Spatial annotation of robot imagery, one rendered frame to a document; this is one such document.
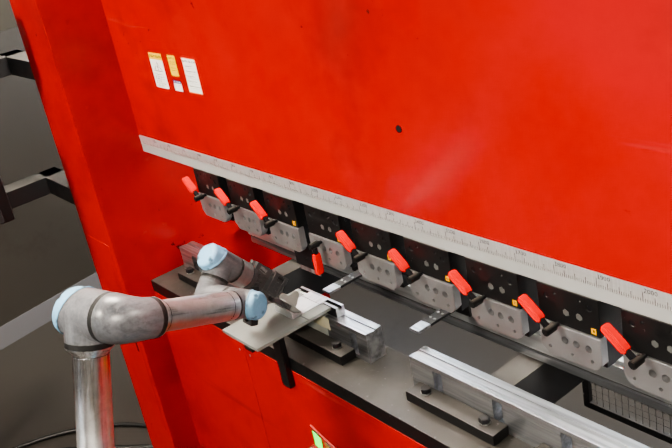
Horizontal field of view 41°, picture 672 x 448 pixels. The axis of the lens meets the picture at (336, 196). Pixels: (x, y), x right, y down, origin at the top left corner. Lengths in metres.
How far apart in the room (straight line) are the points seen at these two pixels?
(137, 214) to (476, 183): 1.67
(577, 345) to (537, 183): 0.35
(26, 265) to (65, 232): 0.29
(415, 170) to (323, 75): 0.34
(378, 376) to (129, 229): 1.19
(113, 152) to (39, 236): 2.13
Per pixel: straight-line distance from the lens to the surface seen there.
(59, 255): 5.36
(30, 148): 5.18
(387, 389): 2.44
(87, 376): 2.16
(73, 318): 2.11
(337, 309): 2.60
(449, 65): 1.82
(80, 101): 3.12
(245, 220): 2.75
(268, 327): 2.58
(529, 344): 2.44
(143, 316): 2.04
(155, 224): 3.32
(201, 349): 3.22
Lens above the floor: 2.26
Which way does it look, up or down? 22 degrees down
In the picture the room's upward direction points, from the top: 11 degrees counter-clockwise
